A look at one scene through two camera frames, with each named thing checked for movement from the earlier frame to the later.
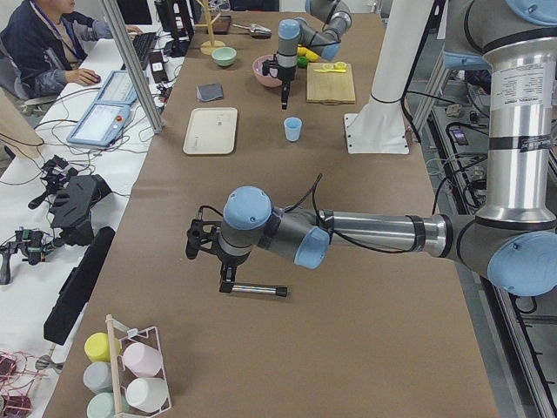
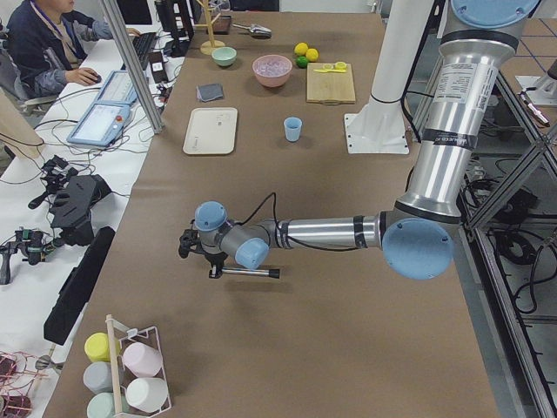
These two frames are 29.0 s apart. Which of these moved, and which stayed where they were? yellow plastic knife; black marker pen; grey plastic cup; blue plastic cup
Moved: black marker pen
Stayed: blue plastic cup; yellow plastic knife; grey plastic cup
